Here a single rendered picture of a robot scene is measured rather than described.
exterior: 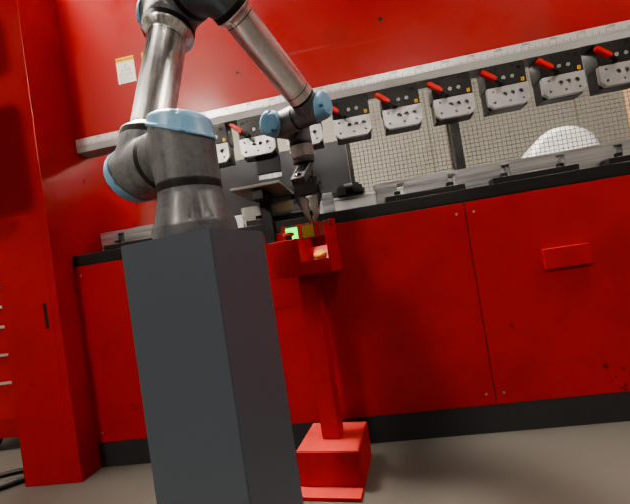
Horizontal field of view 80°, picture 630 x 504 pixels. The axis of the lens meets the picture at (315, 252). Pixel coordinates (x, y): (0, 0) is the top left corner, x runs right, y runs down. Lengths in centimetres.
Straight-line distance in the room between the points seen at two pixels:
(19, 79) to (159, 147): 133
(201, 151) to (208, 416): 44
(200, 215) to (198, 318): 17
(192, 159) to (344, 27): 120
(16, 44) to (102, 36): 33
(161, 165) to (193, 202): 9
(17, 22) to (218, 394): 177
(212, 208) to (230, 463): 40
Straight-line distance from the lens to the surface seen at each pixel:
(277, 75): 105
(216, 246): 60
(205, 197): 67
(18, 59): 203
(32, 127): 190
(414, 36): 175
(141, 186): 80
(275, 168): 163
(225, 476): 68
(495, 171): 163
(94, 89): 206
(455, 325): 146
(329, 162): 212
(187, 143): 70
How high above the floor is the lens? 70
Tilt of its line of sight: 2 degrees up
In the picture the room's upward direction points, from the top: 9 degrees counter-clockwise
